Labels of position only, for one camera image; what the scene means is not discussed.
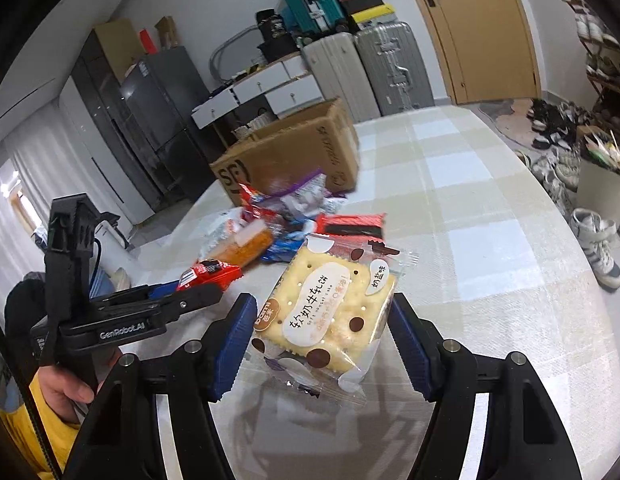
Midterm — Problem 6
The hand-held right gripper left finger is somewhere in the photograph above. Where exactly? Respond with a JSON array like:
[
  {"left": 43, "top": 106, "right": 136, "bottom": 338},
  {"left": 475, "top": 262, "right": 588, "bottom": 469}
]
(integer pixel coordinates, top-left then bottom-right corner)
[{"left": 64, "top": 292, "right": 259, "bottom": 480}]

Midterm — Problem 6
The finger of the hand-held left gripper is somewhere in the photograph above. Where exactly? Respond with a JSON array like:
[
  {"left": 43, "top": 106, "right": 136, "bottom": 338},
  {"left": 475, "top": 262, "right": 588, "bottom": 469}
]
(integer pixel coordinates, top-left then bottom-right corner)
[
  {"left": 92, "top": 282, "right": 183, "bottom": 311},
  {"left": 140, "top": 285, "right": 225, "bottom": 332}
]

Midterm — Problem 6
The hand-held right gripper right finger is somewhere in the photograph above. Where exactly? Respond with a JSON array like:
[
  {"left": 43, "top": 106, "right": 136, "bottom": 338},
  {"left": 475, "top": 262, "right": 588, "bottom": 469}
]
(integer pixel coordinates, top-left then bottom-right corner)
[{"left": 390, "top": 292, "right": 583, "bottom": 480}]

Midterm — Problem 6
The cream cracker packet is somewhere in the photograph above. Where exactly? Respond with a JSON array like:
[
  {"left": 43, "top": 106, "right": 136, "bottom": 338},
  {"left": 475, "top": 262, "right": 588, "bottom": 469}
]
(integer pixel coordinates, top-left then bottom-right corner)
[{"left": 242, "top": 232, "right": 421, "bottom": 408}]

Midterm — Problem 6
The brown cardboard box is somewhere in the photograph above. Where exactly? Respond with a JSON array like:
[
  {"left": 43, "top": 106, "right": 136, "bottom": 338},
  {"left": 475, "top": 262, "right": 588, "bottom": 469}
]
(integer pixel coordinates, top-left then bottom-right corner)
[{"left": 210, "top": 99, "right": 361, "bottom": 208}]

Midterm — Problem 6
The person's left hand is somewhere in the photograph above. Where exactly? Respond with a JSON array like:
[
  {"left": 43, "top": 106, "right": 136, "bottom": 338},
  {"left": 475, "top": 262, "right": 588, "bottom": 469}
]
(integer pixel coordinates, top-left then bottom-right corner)
[{"left": 37, "top": 348, "right": 123, "bottom": 424}]

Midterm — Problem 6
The dark cloth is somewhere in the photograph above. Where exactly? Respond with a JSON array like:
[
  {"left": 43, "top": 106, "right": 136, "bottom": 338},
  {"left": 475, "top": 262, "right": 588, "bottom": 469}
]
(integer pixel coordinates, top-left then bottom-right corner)
[{"left": 4, "top": 277, "right": 48, "bottom": 343}]

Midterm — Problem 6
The white appliance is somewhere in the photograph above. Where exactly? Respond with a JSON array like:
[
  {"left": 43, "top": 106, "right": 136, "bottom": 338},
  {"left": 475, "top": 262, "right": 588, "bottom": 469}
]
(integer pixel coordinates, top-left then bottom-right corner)
[{"left": 97, "top": 219, "right": 135, "bottom": 253}]

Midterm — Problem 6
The orange cake packet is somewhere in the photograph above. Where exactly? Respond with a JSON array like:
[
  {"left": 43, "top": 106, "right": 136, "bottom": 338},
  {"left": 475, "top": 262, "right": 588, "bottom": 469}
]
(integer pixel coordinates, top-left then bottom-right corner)
[{"left": 200, "top": 215, "right": 275, "bottom": 268}]

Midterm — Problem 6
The white curtain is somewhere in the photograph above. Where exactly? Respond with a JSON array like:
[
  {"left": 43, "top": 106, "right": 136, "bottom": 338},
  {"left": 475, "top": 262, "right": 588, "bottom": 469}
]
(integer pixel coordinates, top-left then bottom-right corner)
[{"left": 0, "top": 125, "right": 88, "bottom": 261}]

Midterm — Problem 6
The checked tablecloth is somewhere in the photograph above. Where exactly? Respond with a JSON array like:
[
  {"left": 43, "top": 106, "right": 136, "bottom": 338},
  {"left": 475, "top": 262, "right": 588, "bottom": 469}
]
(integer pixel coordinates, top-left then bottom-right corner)
[{"left": 124, "top": 102, "right": 620, "bottom": 480}]

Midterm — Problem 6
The white wardrobe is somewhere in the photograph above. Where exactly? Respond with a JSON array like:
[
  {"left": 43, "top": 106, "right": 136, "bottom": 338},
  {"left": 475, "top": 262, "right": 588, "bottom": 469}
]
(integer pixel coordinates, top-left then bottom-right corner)
[{"left": 58, "top": 77, "right": 158, "bottom": 223}]

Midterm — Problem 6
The pile of snack packets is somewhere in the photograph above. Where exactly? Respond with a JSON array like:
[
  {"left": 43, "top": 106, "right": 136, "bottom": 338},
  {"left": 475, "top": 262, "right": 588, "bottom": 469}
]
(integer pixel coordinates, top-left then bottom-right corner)
[{"left": 197, "top": 170, "right": 351, "bottom": 266}]

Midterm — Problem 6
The red black snack packet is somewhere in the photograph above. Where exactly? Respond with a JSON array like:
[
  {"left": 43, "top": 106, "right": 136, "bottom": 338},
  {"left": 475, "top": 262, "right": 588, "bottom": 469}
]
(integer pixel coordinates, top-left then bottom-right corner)
[{"left": 315, "top": 212, "right": 388, "bottom": 252}]

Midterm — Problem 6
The black glass cabinet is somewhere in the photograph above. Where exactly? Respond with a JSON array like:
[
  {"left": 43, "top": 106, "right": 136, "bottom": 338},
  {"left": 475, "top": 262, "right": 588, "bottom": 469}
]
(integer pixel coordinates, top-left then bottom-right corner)
[{"left": 71, "top": 30, "right": 161, "bottom": 211}]

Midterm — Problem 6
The grey refrigerator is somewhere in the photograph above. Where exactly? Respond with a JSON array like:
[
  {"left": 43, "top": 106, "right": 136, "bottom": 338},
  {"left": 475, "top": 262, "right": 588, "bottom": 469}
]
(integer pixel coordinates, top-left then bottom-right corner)
[{"left": 120, "top": 46, "right": 217, "bottom": 202}]

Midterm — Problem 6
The woven laundry basket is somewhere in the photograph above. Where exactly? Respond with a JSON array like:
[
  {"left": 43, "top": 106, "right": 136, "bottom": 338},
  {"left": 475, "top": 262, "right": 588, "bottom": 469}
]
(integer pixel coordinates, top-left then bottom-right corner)
[{"left": 232, "top": 110, "right": 277, "bottom": 139}]

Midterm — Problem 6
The white drawer dresser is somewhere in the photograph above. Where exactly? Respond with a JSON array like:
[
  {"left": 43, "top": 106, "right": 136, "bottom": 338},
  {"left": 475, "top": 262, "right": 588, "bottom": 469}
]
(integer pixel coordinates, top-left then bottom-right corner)
[{"left": 191, "top": 52, "right": 325, "bottom": 131}]

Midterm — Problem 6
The large cardboard carton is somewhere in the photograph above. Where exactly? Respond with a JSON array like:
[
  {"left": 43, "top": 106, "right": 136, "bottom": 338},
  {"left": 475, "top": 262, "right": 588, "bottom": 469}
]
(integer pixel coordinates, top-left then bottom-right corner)
[{"left": 94, "top": 19, "right": 145, "bottom": 83}]

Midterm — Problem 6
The oval grey framed mirror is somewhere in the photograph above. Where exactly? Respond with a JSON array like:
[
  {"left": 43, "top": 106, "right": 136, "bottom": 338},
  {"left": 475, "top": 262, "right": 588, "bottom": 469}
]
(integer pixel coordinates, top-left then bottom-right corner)
[{"left": 208, "top": 24, "right": 263, "bottom": 81}]

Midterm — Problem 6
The grey irregular floor mat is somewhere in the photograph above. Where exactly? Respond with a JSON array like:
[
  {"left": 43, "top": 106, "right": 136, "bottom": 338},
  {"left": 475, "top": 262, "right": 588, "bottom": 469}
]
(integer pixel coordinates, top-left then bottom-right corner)
[{"left": 477, "top": 100, "right": 541, "bottom": 151}]

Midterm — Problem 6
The small open cardboard carton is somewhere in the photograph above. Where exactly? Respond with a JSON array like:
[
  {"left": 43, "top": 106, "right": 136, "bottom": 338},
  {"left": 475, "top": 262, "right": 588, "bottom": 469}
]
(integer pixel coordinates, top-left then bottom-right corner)
[{"left": 154, "top": 16, "right": 183, "bottom": 49}]

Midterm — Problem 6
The beige suitcase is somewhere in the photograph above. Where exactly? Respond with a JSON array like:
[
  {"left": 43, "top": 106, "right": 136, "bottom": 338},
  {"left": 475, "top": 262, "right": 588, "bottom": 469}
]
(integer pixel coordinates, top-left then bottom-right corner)
[{"left": 301, "top": 31, "right": 383, "bottom": 123}]

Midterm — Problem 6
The black bag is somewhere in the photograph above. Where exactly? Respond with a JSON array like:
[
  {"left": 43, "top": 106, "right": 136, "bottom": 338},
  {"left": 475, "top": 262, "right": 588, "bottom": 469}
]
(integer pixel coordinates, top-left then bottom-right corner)
[{"left": 257, "top": 35, "right": 301, "bottom": 63}]

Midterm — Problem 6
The group of shoes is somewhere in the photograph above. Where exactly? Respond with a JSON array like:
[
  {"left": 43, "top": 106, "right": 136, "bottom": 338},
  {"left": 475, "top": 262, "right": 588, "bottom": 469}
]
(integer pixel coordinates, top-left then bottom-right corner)
[{"left": 515, "top": 97, "right": 620, "bottom": 291}]

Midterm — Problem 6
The black printed box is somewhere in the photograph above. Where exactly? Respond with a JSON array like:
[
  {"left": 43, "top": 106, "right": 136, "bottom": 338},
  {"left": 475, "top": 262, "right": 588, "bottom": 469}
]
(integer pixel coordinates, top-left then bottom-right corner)
[{"left": 255, "top": 9, "right": 291, "bottom": 41}]

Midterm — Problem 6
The silver suitcase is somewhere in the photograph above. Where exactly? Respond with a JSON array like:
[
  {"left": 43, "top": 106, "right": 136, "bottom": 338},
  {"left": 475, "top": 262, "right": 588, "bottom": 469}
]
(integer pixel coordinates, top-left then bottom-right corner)
[{"left": 354, "top": 21, "right": 435, "bottom": 116}]

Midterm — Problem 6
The wooden door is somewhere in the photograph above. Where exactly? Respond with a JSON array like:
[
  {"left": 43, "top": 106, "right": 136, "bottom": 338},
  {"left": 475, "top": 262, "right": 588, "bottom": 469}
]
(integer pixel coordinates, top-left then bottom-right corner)
[{"left": 396, "top": 0, "right": 541, "bottom": 106}]

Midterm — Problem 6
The plain black shoe box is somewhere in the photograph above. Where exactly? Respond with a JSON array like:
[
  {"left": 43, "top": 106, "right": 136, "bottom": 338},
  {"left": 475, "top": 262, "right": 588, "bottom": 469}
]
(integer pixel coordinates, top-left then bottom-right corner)
[{"left": 342, "top": 0, "right": 391, "bottom": 14}]

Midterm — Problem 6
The shoe rack with shoes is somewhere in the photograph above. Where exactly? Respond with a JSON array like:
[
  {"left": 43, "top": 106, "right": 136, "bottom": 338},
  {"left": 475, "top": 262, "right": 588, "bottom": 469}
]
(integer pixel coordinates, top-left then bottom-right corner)
[{"left": 557, "top": 0, "right": 620, "bottom": 126}]

